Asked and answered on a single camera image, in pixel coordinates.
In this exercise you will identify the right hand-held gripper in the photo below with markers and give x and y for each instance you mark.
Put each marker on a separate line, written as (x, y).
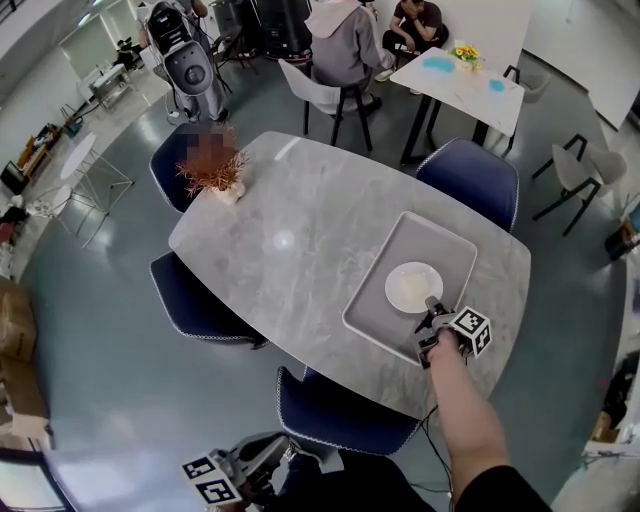
(472, 330)

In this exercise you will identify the person's right forearm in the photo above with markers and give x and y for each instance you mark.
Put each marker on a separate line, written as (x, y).
(465, 415)

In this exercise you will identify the blue upholstered chair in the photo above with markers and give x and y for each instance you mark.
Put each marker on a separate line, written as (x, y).
(195, 300)
(470, 185)
(340, 415)
(167, 170)

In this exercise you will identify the small round white table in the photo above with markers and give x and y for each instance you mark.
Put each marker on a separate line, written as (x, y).
(77, 155)

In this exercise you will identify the black trash bin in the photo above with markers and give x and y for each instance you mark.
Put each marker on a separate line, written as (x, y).
(620, 242)

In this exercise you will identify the white square table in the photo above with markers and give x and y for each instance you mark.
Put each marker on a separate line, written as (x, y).
(465, 100)

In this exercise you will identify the brown cardboard box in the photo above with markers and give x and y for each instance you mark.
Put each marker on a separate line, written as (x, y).
(17, 320)

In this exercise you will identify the person's dark trousers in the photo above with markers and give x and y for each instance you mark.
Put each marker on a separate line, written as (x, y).
(350, 485)

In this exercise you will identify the white chair with black legs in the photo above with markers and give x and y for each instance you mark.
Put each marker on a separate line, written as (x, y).
(315, 92)

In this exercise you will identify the white round plate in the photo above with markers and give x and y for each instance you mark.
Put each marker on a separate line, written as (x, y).
(395, 292)

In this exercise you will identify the grey chair with black frame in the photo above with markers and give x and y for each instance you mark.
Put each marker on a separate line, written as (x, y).
(532, 82)
(600, 167)

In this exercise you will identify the grey marble dining table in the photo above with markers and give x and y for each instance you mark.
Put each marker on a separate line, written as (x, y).
(300, 300)

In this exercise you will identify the steel work table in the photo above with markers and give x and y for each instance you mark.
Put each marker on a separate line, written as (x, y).
(112, 80)

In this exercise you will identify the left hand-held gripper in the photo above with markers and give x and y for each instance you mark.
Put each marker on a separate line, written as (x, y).
(215, 490)

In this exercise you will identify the orange potted plant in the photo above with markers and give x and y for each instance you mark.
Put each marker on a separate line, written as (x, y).
(220, 175)

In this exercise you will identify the small blue cloth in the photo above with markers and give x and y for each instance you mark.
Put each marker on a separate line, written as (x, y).
(496, 85)

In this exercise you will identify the black equipment case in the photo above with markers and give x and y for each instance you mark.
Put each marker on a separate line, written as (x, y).
(282, 25)
(232, 20)

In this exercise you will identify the black folding chair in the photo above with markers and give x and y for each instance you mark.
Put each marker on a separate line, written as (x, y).
(225, 55)

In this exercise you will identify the large blue cloth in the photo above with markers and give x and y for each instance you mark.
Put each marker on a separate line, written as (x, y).
(437, 63)

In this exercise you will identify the person's black sleeve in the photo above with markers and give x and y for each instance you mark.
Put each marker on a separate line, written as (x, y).
(505, 492)

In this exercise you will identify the grey tray with white rim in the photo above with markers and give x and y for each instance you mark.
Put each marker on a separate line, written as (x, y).
(420, 237)

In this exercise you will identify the yellow flowers in vase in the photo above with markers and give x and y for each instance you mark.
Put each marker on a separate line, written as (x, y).
(464, 54)

